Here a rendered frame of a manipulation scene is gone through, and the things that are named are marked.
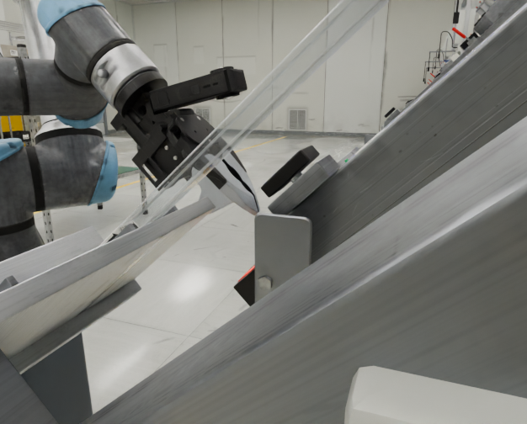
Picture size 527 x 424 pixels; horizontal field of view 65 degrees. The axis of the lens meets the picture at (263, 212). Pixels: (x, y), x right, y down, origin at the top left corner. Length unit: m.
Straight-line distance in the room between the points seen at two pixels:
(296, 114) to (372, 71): 1.83
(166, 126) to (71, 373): 0.58
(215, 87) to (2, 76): 0.28
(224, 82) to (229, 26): 9.69
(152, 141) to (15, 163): 0.33
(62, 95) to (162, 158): 0.19
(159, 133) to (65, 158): 0.32
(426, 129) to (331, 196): 0.09
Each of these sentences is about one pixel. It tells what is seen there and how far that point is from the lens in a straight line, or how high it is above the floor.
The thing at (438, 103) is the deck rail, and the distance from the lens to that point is 0.35.
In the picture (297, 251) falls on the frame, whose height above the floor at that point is 0.73.
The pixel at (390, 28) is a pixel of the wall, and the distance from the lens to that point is 9.28.
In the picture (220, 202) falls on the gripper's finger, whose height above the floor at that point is 0.73.
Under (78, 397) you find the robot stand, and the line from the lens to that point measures 0.98.
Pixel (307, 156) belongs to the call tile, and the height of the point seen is 0.81.
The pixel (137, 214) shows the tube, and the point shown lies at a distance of 0.24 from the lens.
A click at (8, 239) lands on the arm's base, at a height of 0.63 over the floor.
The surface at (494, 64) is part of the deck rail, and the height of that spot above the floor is 0.88.
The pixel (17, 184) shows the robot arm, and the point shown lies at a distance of 0.78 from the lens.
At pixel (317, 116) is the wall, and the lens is 9.40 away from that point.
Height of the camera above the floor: 0.85
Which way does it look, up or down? 16 degrees down
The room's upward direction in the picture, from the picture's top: straight up
